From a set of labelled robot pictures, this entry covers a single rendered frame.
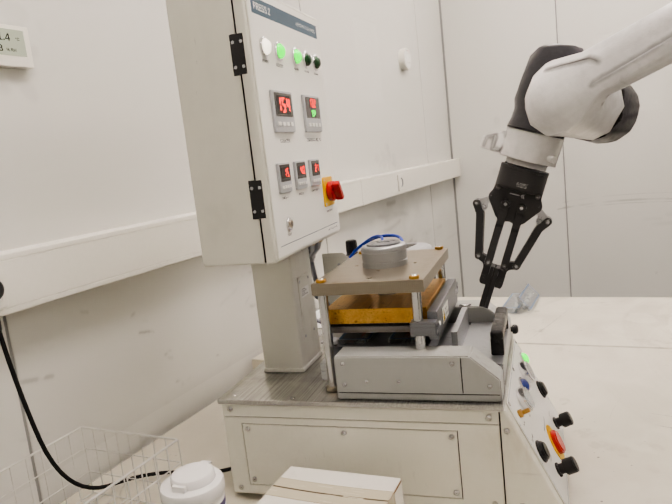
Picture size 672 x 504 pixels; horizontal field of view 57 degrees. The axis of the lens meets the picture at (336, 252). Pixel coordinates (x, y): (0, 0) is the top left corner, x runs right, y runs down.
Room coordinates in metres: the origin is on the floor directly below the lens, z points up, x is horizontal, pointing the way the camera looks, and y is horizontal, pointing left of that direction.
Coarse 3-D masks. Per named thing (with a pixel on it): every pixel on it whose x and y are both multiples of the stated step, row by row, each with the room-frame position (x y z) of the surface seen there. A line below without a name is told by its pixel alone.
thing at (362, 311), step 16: (432, 288) 1.06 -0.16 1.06; (336, 304) 1.02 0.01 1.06; (352, 304) 1.01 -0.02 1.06; (368, 304) 0.99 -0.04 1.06; (384, 304) 0.98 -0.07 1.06; (400, 304) 0.97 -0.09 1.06; (336, 320) 0.99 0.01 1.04; (352, 320) 0.98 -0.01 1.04; (368, 320) 0.97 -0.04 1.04; (384, 320) 0.96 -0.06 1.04; (400, 320) 0.95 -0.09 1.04
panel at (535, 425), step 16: (512, 352) 1.06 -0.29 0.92; (512, 368) 0.99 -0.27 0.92; (512, 384) 0.94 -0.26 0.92; (512, 400) 0.89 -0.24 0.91; (544, 400) 1.08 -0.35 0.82; (528, 416) 0.92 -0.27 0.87; (544, 416) 1.01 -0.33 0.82; (528, 432) 0.87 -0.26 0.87; (544, 432) 0.95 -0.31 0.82; (560, 432) 1.05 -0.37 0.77; (544, 464) 0.85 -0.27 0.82; (560, 480) 0.88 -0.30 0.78; (560, 496) 0.83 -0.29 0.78
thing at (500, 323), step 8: (496, 312) 1.04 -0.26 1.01; (504, 312) 1.03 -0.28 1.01; (496, 320) 0.99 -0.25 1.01; (504, 320) 0.99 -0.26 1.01; (496, 328) 0.94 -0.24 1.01; (504, 328) 0.97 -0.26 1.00; (496, 336) 0.93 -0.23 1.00; (504, 336) 0.95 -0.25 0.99; (496, 344) 0.93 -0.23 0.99; (496, 352) 0.93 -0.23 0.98; (504, 352) 0.93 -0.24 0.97
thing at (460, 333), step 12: (456, 324) 0.99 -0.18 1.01; (468, 324) 1.09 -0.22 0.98; (480, 324) 1.11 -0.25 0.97; (444, 336) 1.06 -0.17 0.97; (456, 336) 0.95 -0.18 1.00; (468, 336) 1.04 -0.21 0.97; (480, 336) 1.04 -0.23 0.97; (480, 348) 0.97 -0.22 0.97; (324, 360) 1.00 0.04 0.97; (492, 360) 0.91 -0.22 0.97; (504, 360) 0.92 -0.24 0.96; (324, 372) 0.99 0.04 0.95; (504, 372) 0.90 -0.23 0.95
